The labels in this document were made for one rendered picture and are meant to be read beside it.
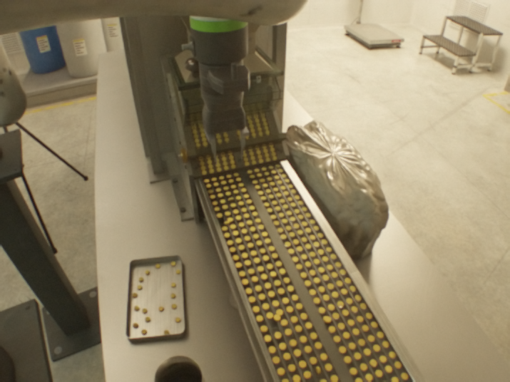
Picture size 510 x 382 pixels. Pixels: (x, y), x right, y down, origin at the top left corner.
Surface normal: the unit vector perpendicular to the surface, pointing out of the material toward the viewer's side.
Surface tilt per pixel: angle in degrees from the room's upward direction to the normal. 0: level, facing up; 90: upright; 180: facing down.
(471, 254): 0
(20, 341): 0
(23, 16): 129
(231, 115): 87
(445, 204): 0
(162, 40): 90
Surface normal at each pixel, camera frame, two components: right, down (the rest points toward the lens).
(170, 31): 0.32, 0.63
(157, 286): 0.00, -0.75
